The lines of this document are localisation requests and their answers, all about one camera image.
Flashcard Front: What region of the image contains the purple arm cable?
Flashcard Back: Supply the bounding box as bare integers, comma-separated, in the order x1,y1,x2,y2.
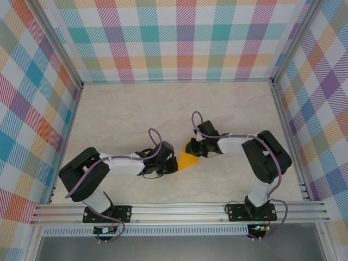
191,110,289,243
65,128,164,244

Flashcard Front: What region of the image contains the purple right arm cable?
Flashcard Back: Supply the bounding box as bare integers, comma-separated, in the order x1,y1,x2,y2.
191,110,289,243

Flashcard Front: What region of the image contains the thin black cable loop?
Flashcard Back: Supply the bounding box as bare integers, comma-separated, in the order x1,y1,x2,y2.
226,200,247,213

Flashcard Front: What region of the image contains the slotted grey cable duct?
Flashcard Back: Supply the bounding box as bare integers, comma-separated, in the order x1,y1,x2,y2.
42,224,250,237

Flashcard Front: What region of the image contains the orange paper sheet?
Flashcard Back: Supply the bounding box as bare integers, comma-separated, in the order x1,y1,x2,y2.
178,140,202,171

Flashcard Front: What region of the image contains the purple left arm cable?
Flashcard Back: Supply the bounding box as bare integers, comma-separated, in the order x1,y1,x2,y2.
65,128,164,244

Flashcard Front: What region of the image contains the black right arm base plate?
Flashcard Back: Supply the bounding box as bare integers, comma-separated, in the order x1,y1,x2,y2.
227,204,277,222

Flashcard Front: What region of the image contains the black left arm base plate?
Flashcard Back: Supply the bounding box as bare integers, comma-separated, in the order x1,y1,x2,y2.
83,205,133,223

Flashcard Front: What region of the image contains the aluminium side floor rail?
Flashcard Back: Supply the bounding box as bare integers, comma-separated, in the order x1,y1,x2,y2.
48,85,84,204
271,83,311,201

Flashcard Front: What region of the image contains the grey metal panel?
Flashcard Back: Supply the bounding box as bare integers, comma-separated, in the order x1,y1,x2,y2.
35,235,327,261

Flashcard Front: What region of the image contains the aluminium corner post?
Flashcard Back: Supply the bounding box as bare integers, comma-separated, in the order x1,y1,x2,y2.
32,0,84,90
271,0,323,86

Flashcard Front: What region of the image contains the aluminium rear floor rail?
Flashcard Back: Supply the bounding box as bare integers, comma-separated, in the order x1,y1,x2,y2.
81,79,274,85

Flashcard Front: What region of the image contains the aluminium mounting rail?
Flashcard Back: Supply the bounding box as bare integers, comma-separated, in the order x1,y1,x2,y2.
29,200,331,226

